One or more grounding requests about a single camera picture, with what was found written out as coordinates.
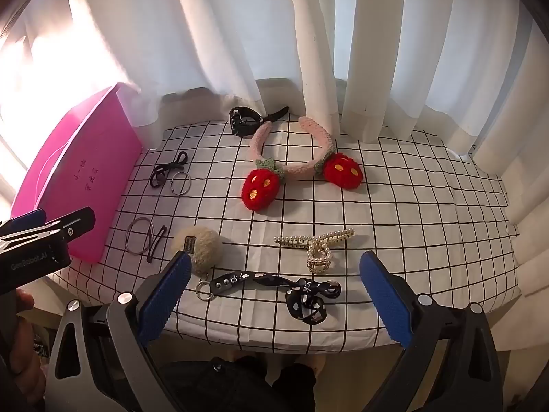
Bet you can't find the black wrist watch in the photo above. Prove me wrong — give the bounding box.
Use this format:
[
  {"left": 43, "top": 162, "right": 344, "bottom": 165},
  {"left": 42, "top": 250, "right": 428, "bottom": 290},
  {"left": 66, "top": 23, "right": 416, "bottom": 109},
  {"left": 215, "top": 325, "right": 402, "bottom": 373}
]
[{"left": 229, "top": 105, "right": 289, "bottom": 139}]

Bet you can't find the pink plastic bin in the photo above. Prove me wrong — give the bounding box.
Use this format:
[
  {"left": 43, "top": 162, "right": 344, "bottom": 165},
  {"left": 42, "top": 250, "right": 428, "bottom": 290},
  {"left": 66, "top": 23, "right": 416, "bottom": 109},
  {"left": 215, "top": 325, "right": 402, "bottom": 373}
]
[{"left": 9, "top": 82, "right": 144, "bottom": 264}]

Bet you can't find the black knotted hair tie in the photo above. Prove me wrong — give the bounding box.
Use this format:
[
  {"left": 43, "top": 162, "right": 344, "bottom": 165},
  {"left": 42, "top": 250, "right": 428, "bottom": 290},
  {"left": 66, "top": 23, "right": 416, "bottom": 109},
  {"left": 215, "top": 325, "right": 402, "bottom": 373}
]
[{"left": 149, "top": 151, "right": 189, "bottom": 190}]

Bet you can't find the person's left hand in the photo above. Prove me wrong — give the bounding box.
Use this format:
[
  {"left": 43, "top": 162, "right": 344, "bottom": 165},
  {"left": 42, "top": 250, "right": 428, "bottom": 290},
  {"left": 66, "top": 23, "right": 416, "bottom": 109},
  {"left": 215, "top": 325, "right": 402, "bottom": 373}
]
[{"left": 11, "top": 289, "right": 47, "bottom": 396}]

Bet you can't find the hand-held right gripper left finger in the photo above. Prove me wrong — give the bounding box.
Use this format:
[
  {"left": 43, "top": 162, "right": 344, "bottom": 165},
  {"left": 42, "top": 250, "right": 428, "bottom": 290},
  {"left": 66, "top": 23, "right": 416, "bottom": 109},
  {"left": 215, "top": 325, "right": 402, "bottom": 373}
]
[{"left": 47, "top": 250, "right": 194, "bottom": 412}]

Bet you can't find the pearl hair claw clip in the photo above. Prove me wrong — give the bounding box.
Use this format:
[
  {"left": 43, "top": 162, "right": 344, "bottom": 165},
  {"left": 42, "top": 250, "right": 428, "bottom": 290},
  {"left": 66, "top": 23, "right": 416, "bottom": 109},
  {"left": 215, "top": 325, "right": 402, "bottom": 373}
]
[{"left": 274, "top": 228, "right": 357, "bottom": 273}]

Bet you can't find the black patterned ribbon strap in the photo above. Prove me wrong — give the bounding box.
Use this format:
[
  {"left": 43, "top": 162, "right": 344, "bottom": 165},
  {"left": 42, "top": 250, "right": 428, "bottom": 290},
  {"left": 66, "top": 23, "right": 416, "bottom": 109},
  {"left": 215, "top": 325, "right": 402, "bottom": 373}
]
[{"left": 196, "top": 271, "right": 342, "bottom": 324}]

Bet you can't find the beige pompom keychain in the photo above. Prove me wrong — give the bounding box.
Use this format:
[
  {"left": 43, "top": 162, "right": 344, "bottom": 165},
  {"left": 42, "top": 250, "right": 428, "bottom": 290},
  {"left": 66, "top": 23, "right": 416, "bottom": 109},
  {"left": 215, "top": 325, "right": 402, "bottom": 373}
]
[{"left": 172, "top": 224, "right": 224, "bottom": 276}]

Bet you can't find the white black checked cloth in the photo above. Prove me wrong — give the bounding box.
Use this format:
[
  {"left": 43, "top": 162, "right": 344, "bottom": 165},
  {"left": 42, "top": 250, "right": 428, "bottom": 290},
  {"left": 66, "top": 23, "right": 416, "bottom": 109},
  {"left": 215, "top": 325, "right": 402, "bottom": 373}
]
[{"left": 51, "top": 114, "right": 522, "bottom": 350}]

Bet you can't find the white curtain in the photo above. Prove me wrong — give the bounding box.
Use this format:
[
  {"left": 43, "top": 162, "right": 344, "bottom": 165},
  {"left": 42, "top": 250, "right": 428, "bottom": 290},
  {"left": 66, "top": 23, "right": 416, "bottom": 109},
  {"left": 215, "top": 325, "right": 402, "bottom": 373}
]
[{"left": 13, "top": 0, "right": 549, "bottom": 224}]

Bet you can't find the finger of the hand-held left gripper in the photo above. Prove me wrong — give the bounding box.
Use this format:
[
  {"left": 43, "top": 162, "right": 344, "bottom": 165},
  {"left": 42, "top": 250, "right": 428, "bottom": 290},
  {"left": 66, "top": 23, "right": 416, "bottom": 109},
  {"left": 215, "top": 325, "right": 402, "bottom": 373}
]
[
  {"left": 0, "top": 207, "right": 95, "bottom": 252},
  {"left": 0, "top": 209, "right": 47, "bottom": 234}
]

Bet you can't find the silver metal ring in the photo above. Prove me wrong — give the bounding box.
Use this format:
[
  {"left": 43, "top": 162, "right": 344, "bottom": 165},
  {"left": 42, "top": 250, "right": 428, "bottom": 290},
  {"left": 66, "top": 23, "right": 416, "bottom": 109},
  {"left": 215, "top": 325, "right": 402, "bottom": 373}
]
[{"left": 170, "top": 171, "right": 191, "bottom": 196}]

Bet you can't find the black hair clip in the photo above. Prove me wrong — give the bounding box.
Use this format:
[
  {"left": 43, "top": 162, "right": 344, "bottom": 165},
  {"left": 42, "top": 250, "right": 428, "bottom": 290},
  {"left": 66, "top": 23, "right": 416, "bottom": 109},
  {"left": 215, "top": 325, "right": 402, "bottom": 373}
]
[{"left": 146, "top": 224, "right": 169, "bottom": 263}]

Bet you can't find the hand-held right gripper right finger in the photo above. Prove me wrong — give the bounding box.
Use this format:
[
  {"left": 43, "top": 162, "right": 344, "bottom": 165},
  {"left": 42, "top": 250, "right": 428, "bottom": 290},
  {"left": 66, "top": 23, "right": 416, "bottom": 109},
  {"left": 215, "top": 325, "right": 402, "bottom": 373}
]
[{"left": 359, "top": 250, "right": 502, "bottom": 412}]

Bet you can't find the pink strawberry plush headband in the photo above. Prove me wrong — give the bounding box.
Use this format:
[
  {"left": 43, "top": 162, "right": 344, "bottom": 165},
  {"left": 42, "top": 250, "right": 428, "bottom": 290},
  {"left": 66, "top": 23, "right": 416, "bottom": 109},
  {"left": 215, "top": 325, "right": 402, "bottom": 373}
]
[{"left": 240, "top": 116, "right": 365, "bottom": 213}]

